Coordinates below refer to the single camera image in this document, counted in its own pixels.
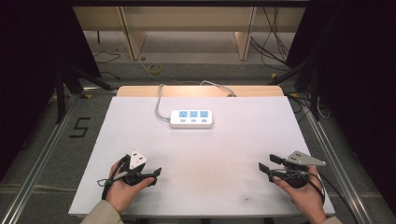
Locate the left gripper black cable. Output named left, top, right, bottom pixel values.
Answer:
left=96, top=154, right=132, bottom=201

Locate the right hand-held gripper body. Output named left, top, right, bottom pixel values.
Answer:
left=273, top=150, right=327, bottom=189

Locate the aluminium floor rail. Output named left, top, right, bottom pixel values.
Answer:
left=303, top=102, right=376, bottom=224
left=0, top=87, right=120, bottom=224

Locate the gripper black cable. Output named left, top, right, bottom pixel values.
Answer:
left=96, top=154, right=132, bottom=201
left=306, top=172, right=360, bottom=224

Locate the yellow tape roll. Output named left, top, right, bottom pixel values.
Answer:
left=147, top=63, right=163, bottom=76

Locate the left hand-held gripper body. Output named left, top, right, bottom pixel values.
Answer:
left=121, top=149, right=151, bottom=188

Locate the white power strip cable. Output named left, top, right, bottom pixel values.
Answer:
left=154, top=79, right=237, bottom=123

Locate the light wooden desk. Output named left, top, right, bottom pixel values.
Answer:
left=72, top=6, right=306, bottom=62

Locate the bundle of black floor cables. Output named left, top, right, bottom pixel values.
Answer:
left=249, top=6, right=291, bottom=73

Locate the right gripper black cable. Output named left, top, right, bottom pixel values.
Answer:
left=306, top=172, right=360, bottom=224

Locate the black curtain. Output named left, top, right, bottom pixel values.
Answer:
left=0, top=0, right=102, bottom=181
left=285, top=0, right=396, bottom=206

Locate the person's right hand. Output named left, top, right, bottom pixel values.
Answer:
left=272, top=165, right=327, bottom=219

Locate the white power strip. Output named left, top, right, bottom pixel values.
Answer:
left=169, top=109, right=216, bottom=130

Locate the thin black floor cable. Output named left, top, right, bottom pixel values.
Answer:
left=92, top=49, right=122, bottom=80

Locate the person's left hand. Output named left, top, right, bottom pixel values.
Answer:
left=105, top=160, right=156, bottom=216

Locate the black metal stand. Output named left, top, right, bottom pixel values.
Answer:
left=53, top=63, right=114, bottom=125
left=266, top=57, right=322, bottom=122

